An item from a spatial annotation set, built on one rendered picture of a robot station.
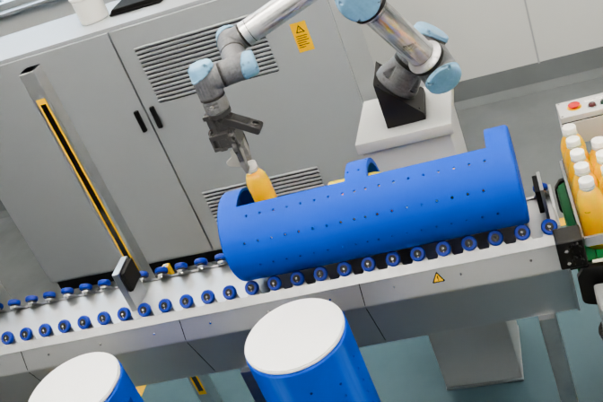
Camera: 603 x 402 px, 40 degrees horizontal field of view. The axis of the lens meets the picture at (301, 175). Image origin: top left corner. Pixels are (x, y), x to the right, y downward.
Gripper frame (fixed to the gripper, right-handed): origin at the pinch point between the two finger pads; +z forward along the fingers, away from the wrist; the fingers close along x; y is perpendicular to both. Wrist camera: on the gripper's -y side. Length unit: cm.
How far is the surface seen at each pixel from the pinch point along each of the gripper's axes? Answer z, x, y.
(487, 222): 25, 19, -65
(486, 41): 94, -268, -68
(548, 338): 74, 16, -73
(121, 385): 28, 56, 39
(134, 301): 33, 11, 52
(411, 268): 37, 18, -40
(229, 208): 6.7, 11.2, 7.2
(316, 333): 25, 52, -19
